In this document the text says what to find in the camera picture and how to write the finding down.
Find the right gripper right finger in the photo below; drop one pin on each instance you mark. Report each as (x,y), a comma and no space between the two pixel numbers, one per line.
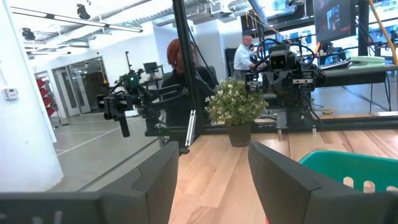
(286,193)

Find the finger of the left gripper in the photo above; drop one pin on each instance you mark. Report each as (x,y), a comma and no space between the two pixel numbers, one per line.
(273,87)
(287,87)

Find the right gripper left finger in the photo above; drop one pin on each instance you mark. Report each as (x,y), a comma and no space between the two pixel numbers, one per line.
(149,199)

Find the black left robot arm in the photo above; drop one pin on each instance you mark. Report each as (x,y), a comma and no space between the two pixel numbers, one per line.
(295,115)

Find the black background robot arm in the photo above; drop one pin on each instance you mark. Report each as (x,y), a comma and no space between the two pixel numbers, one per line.
(118,104)

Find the grey desk calculator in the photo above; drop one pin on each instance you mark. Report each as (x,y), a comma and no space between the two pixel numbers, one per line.
(337,65)

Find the green potted plant white flowers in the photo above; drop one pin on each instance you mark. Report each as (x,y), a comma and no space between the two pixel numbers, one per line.
(236,105)

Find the person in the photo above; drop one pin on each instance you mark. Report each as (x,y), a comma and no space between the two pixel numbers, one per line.
(172,56)
(242,57)

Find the black desk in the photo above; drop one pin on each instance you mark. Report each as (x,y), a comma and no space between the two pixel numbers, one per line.
(357,77)

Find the mint green stapler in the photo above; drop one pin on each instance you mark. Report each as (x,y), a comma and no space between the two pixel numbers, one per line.
(367,61)

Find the black computer monitor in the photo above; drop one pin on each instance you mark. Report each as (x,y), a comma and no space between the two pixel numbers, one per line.
(334,18)

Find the black monitor pole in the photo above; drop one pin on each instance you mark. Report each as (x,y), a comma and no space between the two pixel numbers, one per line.
(363,28)

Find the small background monitor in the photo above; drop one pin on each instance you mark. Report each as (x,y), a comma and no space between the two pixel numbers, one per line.
(150,67)

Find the glass double door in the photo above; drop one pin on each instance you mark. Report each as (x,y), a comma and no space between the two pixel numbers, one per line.
(71,90)

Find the red stacked bins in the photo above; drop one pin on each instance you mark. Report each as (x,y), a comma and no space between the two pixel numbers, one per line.
(43,93)

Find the long white light strip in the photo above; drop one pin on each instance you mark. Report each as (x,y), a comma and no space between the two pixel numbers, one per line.
(77,20)

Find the black spotlight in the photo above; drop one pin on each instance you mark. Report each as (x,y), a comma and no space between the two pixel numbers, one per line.
(28,34)
(83,12)

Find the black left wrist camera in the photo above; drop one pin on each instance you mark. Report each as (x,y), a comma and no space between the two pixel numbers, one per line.
(278,61)

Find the silver metal bracket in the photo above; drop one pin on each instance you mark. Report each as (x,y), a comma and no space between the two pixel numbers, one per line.
(190,127)

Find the white wall thermostat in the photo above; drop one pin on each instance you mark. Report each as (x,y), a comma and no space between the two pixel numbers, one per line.
(11,94)

